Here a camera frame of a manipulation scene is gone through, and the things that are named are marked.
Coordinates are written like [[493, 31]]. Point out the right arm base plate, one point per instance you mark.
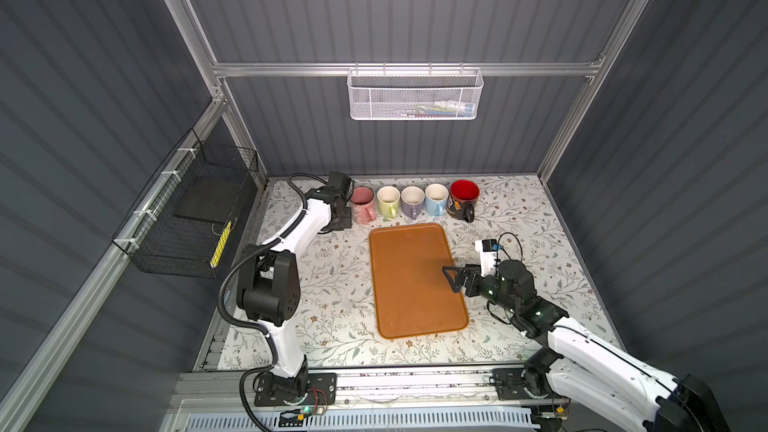
[[515, 383]]

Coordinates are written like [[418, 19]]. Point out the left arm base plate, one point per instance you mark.
[[304, 390]]

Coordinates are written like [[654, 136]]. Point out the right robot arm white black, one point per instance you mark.
[[574, 363]]

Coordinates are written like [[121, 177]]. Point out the light blue mug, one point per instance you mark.
[[436, 198]]

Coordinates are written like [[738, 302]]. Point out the pink ghost mug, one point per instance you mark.
[[362, 203]]

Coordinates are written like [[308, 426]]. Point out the orange plastic tray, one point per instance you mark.
[[412, 295]]

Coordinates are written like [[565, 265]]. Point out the white wire mesh basket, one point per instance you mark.
[[381, 93]]

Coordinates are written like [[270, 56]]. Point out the black wire basket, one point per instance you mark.
[[173, 229]]

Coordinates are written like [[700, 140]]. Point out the pens in white basket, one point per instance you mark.
[[456, 109]]

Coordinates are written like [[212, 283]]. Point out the white perforated cable duct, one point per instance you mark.
[[409, 418]]

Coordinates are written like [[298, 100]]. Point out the black skull pattern mug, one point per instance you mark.
[[463, 196]]

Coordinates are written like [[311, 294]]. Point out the light green mug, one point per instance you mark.
[[389, 202]]

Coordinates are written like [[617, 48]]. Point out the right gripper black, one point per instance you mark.
[[473, 273]]

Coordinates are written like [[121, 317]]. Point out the purple mug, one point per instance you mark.
[[412, 202]]

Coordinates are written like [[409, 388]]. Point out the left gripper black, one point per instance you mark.
[[345, 222]]

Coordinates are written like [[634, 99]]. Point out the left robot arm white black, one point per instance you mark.
[[268, 284]]

